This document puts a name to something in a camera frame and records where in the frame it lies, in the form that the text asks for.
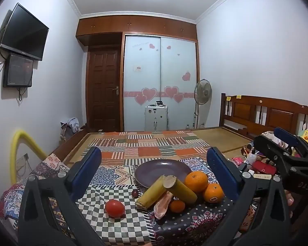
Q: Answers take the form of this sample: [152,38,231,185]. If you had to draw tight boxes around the small black wall monitor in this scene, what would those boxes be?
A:
[3,53,33,88]

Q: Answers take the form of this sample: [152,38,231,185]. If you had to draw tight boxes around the white metal appliance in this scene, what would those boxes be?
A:
[144,100,168,132]

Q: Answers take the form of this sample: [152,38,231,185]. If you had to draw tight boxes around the white plush toy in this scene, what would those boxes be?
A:
[262,131,280,146]

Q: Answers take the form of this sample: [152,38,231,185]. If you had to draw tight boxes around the long yellow sugarcane piece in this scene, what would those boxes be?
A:
[135,175,167,209]

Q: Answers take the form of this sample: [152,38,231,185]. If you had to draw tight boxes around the standing fan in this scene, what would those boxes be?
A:
[193,79,212,130]

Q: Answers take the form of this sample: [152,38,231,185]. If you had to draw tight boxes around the red tomato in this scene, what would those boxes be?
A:
[104,199,126,219]

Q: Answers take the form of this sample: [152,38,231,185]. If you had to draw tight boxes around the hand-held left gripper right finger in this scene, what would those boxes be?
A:
[207,147,292,246]

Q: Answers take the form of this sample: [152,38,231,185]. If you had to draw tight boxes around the purple ceramic plate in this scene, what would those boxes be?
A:
[134,159,193,189]

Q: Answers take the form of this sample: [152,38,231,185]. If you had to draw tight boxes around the yellow foam tube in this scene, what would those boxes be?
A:
[11,129,48,185]

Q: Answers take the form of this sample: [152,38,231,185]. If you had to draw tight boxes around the large orange with sticker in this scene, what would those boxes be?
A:
[203,183,225,204]

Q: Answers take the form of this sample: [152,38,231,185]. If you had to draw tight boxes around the wall-mounted black television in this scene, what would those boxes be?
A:
[0,3,50,61]

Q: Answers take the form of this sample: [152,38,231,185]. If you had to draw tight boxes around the brown wooden door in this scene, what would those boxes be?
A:
[87,47,122,132]

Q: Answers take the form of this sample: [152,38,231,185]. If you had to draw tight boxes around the pink heart stickers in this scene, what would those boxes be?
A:
[125,42,193,105]

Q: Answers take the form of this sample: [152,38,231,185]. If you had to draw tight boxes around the heap of clothes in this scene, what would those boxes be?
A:
[60,117,80,140]

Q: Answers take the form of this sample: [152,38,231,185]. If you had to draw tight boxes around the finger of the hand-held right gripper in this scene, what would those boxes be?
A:
[253,134,308,176]
[274,126,308,160]

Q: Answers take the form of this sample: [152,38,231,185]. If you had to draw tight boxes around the patchwork printed blanket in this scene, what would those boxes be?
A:
[0,131,260,246]

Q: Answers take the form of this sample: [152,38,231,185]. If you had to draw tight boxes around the person's right hand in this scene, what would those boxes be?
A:
[284,190,295,207]

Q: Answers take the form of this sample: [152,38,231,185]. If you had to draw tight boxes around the pomelo segment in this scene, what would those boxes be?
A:
[153,191,174,220]

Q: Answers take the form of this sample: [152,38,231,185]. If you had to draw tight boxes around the small mandarin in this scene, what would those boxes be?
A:
[169,199,186,214]

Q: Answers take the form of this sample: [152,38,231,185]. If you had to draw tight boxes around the white wall socket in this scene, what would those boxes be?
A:
[15,153,30,177]

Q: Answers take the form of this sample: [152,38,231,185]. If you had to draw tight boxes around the short yellow sugarcane piece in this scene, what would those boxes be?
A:
[163,175,198,205]

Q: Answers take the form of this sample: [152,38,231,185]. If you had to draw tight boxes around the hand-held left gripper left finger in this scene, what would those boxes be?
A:
[17,147,106,246]

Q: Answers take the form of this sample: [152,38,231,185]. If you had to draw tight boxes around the bamboo bed mat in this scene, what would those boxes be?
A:
[67,128,253,164]

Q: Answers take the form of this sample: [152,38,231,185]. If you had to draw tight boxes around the wooden wardrobe with glass doors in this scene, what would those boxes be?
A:
[76,15,200,132]

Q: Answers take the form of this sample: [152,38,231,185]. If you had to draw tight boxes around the red case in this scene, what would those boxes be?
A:
[253,160,276,175]

